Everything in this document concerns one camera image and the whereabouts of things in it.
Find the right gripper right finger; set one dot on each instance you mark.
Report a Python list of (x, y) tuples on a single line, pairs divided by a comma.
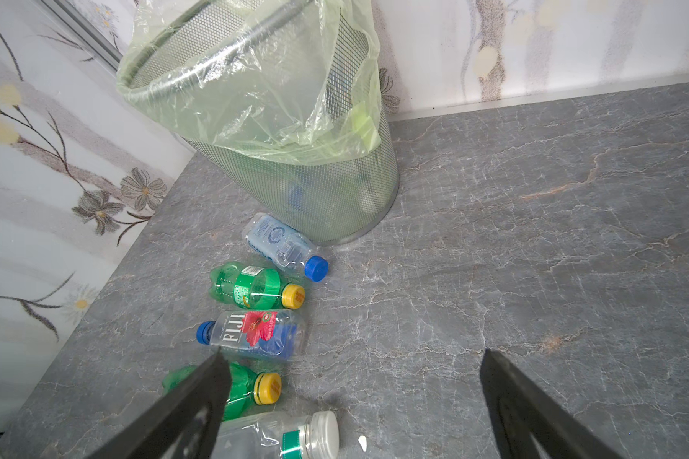
[(523, 417)]

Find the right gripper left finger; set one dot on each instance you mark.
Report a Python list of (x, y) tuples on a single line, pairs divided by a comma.
[(182, 424)]

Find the green-lined mesh trash bin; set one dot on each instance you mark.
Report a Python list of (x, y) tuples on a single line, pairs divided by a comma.
[(283, 96)]

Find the green bottle yellow cap lower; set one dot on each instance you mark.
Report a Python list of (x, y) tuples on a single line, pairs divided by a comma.
[(250, 388)]

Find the green bottle yellow cap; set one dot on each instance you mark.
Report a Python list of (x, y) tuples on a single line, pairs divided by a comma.
[(254, 288), (250, 388)]

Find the Fiji water bottle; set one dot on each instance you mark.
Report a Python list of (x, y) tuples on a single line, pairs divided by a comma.
[(275, 335)]

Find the clear square bottle white cap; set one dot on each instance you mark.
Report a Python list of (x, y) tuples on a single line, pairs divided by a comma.
[(279, 435)]

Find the green bottle yellow cap upper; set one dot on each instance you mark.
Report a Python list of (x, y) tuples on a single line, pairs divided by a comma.
[(254, 288)]

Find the clear bottle light-blue label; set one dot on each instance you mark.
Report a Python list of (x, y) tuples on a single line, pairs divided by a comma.
[(289, 250)]

